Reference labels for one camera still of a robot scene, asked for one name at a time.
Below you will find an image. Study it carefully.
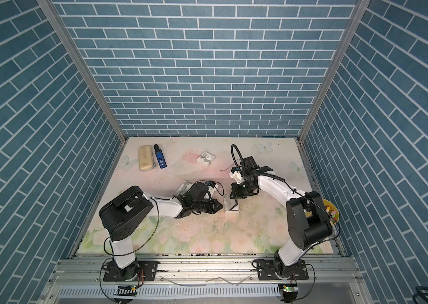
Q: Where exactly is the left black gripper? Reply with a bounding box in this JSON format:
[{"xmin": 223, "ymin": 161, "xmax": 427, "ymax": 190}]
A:
[{"xmin": 191, "ymin": 199, "xmax": 225, "ymax": 215}]

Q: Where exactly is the white jewelry box base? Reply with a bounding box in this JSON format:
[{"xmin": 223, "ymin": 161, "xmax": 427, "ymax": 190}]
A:
[{"xmin": 224, "ymin": 204, "xmax": 240, "ymax": 214}]

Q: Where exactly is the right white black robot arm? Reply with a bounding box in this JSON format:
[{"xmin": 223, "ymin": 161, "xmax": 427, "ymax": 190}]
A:
[{"xmin": 230, "ymin": 157, "xmax": 333, "ymax": 269}]

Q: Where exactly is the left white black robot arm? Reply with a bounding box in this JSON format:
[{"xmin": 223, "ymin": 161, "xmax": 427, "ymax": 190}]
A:
[{"xmin": 99, "ymin": 181, "xmax": 223, "ymax": 270}]

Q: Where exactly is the beige zippered pencil case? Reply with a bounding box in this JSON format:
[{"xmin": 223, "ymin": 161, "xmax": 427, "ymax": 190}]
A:
[{"xmin": 138, "ymin": 145, "xmax": 155, "ymax": 172}]

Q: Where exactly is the yellow pen cup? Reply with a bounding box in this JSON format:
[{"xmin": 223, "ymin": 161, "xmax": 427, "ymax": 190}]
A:
[{"xmin": 322, "ymin": 199, "xmax": 340, "ymax": 225}]

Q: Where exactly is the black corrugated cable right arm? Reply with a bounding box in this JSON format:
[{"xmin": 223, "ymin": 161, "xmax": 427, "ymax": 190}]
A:
[{"xmin": 230, "ymin": 144, "xmax": 247, "ymax": 172}]

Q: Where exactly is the aluminium front rail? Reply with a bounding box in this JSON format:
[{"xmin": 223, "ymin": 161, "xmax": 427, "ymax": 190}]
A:
[{"xmin": 39, "ymin": 253, "xmax": 372, "ymax": 303}]

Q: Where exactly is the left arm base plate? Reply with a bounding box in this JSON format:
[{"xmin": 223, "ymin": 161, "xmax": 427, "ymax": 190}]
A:
[{"xmin": 101, "ymin": 260, "xmax": 159, "ymax": 283}]

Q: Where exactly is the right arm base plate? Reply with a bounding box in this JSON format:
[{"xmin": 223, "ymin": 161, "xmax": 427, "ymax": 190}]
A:
[{"xmin": 251, "ymin": 259, "xmax": 309, "ymax": 281}]

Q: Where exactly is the aluminium corner post right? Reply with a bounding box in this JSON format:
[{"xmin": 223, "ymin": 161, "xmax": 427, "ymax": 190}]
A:
[{"xmin": 298, "ymin": 0, "xmax": 370, "ymax": 143}]

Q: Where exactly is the aluminium corner post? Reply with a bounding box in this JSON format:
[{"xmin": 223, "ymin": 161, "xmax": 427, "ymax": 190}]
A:
[
  {"xmin": 298, "ymin": 0, "xmax": 370, "ymax": 143},
  {"xmin": 37, "ymin": 0, "xmax": 127, "ymax": 144}
]

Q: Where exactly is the aluminium corner post left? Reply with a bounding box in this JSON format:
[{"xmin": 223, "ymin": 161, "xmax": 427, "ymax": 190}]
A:
[{"xmin": 37, "ymin": 0, "xmax": 127, "ymax": 144}]

